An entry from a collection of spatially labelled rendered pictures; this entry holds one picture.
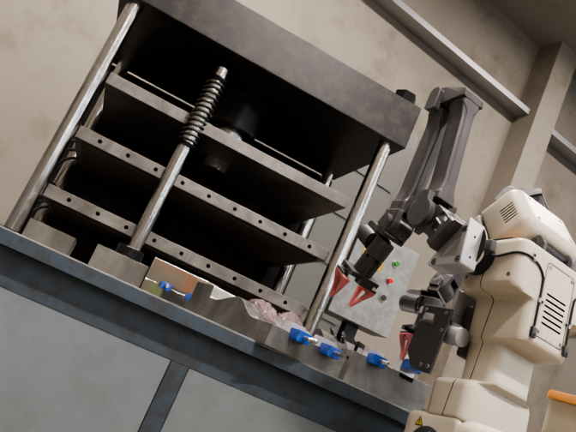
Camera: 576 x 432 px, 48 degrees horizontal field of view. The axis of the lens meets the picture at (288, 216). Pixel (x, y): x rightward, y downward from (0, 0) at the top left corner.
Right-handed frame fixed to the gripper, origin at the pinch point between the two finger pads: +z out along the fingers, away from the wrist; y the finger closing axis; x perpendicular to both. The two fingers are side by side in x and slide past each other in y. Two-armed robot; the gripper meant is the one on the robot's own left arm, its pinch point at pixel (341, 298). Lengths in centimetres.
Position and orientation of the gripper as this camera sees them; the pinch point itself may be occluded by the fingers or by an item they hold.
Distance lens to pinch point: 176.2
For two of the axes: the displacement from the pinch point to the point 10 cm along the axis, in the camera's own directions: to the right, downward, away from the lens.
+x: 2.6, 4.0, -8.8
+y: -7.8, -4.6, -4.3
